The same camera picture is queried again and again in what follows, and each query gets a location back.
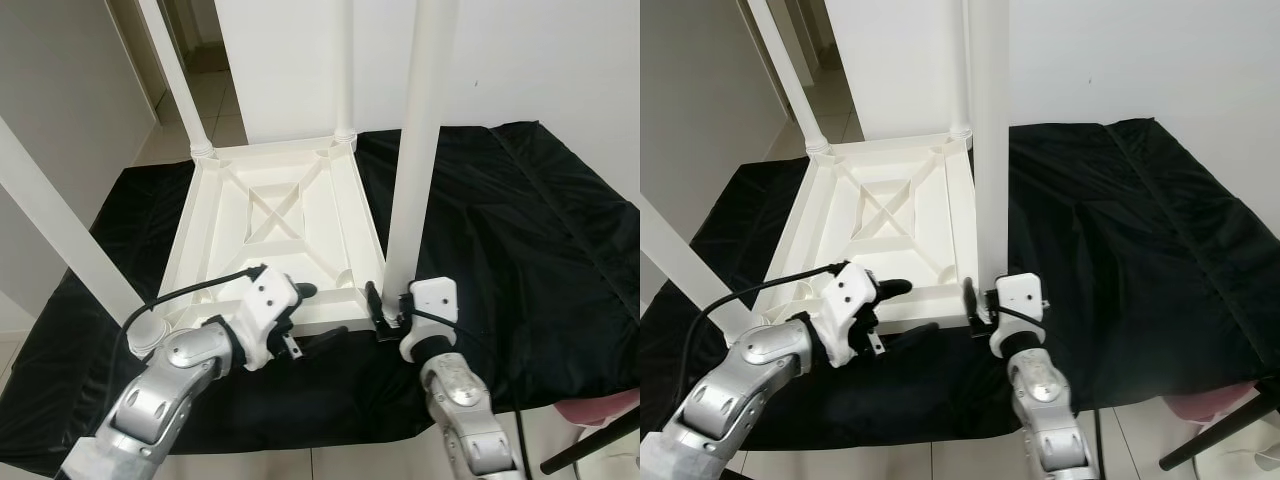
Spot cream plastic table top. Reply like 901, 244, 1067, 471
745, 131, 988, 333
128, 134, 393, 343

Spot white plastic table leg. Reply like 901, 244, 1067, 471
949, 0, 974, 143
134, 0, 215, 160
381, 0, 462, 303
334, 0, 359, 148
967, 0, 1014, 293
744, 0, 832, 157
0, 115, 173, 358
640, 193, 758, 343

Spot black cloth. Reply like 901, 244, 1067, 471
0, 120, 641, 477
640, 117, 1280, 451

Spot black metal stand leg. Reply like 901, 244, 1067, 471
540, 403, 641, 475
1160, 393, 1280, 472

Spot white round object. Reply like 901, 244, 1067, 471
1215, 438, 1280, 478
590, 440, 641, 479

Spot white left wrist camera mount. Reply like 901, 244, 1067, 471
813, 261, 883, 368
233, 264, 303, 371

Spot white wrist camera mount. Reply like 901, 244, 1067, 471
397, 277, 460, 363
233, 264, 303, 371
989, 271, 1050, 358
813, 261, 883, 368

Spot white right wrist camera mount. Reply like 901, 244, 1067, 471
989, 271, 1050, 358
397, 277, 460, 363

